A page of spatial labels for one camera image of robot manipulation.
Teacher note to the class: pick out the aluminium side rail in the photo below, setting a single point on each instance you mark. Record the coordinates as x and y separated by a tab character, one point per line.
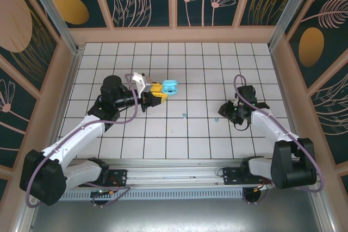
281	80
72	80

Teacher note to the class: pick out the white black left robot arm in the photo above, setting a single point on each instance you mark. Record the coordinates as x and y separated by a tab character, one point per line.
79	134

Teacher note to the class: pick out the small circuit board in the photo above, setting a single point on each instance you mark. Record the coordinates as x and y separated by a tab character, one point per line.
102	192

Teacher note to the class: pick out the blue earbud charging case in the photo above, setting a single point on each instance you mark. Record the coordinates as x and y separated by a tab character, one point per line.
170	89

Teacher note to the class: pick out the aluminium frame post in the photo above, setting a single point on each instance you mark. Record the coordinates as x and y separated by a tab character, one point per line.
49	3
292	3

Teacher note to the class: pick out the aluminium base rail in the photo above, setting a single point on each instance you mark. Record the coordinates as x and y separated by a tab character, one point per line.
174	172

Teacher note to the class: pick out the grey metal base plate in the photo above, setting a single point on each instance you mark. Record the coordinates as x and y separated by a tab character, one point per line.
174	215

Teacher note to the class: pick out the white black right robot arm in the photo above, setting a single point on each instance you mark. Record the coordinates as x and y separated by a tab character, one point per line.
272	128

